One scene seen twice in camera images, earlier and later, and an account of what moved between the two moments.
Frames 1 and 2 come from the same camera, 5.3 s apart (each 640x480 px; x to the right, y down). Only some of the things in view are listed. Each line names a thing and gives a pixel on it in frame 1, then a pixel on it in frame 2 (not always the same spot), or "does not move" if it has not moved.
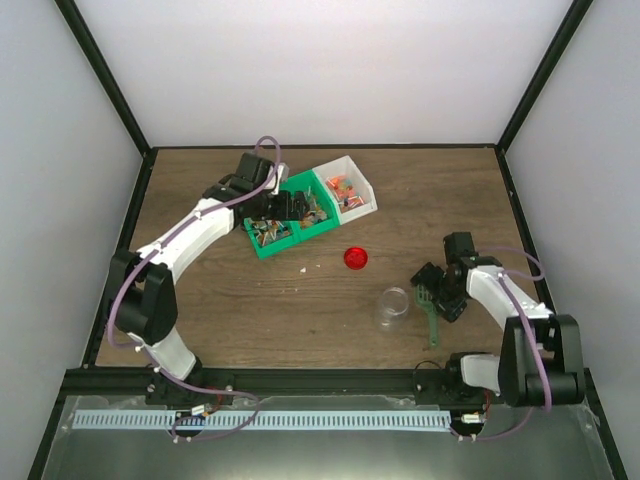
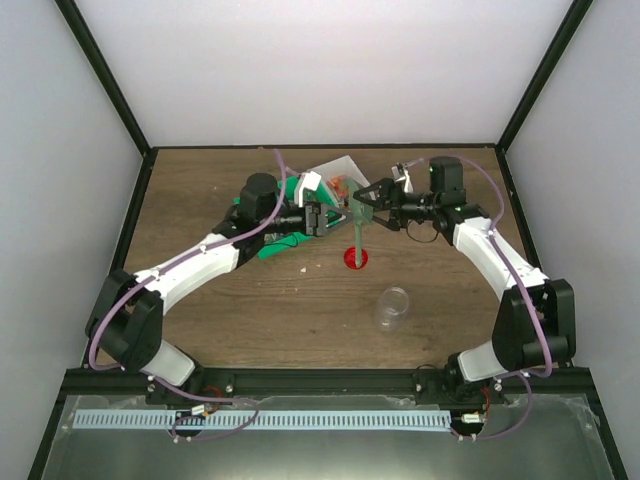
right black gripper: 450,310 to 387,188
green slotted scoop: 425,299 to 359,213
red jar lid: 355,258 does not move
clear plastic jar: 394,304 does not move
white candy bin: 354,196 does not move
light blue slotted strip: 171,420 does not move
